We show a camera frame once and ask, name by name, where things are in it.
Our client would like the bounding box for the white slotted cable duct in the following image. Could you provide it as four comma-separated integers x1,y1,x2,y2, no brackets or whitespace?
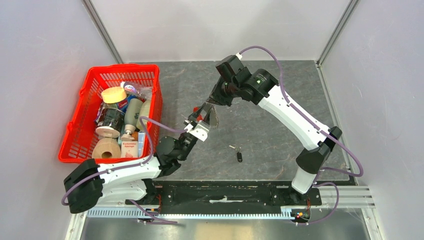
86,207,295,220

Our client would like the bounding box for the yellow lid dark jar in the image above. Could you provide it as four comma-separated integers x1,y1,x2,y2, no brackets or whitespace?
95,86,127,139

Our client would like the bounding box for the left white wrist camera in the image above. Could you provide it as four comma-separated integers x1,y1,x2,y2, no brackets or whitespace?
184,120,211,142

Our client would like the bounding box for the cream bottle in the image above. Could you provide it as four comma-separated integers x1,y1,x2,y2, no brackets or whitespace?
136,99,151,131

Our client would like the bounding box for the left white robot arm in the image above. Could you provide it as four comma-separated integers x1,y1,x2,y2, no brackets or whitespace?
61,103,217,214

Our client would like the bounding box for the wooden spool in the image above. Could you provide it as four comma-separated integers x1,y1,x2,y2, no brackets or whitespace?
91,137,121,159

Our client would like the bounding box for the black key fob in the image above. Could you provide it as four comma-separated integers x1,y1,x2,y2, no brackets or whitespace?
229,145,243,163

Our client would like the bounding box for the white sponge box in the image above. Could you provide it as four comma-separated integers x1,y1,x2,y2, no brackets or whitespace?
120,141,139,159

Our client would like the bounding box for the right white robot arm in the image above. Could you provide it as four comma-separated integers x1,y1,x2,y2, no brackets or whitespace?
207,55,342,205

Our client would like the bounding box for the grey red key holder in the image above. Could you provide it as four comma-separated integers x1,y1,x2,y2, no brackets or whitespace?
210,103,219,129

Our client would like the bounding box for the grey green bottle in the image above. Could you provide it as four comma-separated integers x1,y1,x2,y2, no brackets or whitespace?
121,98,143,141

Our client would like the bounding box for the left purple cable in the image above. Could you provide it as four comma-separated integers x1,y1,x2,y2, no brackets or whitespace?
61,115,188,225

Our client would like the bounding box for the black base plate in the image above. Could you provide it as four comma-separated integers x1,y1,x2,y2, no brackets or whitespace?
136,180,322,214

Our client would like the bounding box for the clear plastic bottle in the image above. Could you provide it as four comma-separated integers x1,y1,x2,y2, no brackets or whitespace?
120,81,153,100

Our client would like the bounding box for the red plastic basket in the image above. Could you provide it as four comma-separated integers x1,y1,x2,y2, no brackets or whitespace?
58,64,164,165

